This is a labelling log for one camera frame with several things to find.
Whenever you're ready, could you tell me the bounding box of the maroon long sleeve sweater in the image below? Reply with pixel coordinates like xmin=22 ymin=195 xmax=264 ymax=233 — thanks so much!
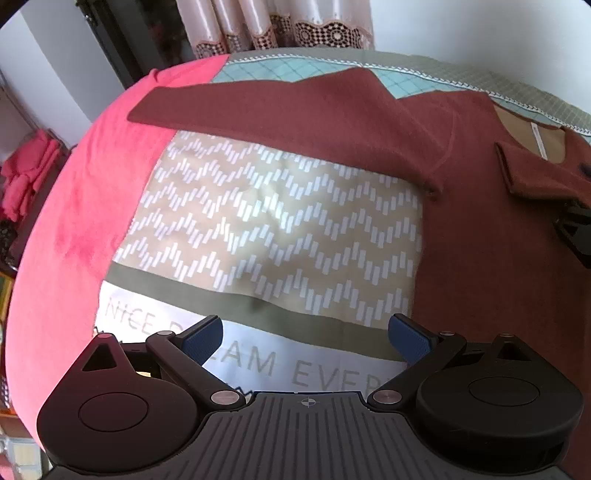
xmin=127 ymin=67 xmax=591 ymax=480

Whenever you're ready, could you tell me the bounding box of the pink clothes pile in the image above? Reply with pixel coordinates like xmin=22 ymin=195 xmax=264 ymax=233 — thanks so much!
xmin=1 ymin=130 xmax=62 ymax=223

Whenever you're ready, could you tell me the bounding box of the patterned beige teal bedspread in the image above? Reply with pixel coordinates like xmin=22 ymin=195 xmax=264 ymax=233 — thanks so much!
xmin=95 ymin=57 xmax=590 ymax=394

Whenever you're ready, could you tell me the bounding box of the pink bed sheet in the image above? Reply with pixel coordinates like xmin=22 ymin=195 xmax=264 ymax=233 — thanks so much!
xmin=5 ymin=56 xmax=227 ymax=436

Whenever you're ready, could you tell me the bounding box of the pink lace curtain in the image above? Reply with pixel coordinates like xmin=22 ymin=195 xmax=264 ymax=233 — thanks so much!
xmin=176 ymin=0 xmax=374 ymax=59

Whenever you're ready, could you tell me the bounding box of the dark window frame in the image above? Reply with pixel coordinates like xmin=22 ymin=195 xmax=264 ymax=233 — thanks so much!
xmin=76 ymin=0 xmax=195 ymax=88

